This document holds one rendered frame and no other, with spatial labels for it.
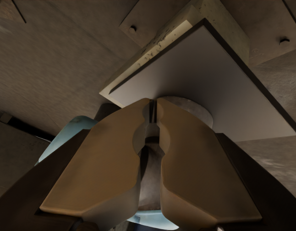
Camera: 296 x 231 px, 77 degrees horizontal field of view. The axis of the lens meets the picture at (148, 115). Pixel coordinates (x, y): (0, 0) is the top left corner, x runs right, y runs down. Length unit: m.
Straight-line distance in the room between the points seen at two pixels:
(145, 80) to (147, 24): 0.33
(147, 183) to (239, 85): 0.21
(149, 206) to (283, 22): 0.54
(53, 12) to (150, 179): 0.73
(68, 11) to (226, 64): 0.65
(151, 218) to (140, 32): 0.56
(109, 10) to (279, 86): 0.66
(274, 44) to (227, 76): 0.37
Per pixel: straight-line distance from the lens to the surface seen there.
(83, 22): 0.81
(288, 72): 0.78
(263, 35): 0.65
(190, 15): 0.30
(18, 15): 1.01
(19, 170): 2.69
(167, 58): 0.31
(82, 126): 0.30
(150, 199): 0.32
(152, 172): 0.31
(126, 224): 3.49
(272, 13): 0.61
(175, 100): 0.37
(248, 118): 0.40
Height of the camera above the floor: 0.54
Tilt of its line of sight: 27 degrees down
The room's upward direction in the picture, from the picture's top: 160 degrees counter-clockwise
